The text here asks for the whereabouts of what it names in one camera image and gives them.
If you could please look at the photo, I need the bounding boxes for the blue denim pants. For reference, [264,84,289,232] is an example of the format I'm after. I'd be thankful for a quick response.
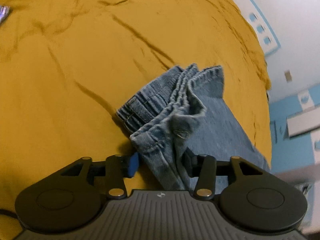
[117,64,269,190]

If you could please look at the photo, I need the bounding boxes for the white blue headboard panel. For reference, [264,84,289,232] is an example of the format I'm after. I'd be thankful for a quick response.
[232,0,282,57]

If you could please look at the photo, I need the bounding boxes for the yellow bed cover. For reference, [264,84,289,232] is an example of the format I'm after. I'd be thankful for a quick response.
[1,0,272,212]

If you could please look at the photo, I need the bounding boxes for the blue wardrobe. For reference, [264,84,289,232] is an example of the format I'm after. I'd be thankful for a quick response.
[268,84,320,233]

